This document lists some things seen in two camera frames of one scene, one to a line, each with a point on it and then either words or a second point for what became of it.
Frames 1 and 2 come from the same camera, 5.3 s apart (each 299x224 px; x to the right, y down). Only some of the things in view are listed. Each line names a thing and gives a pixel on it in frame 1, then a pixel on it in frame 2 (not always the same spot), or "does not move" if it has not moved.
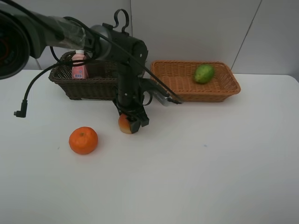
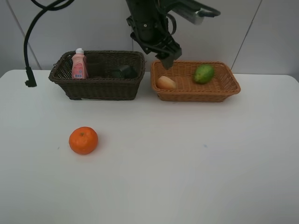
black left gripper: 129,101 → 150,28
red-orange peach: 124,124 → 164,82
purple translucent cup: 96,70 does not move
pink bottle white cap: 79,72 does not move
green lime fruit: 204,73 does not move
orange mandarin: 83,140 does not move
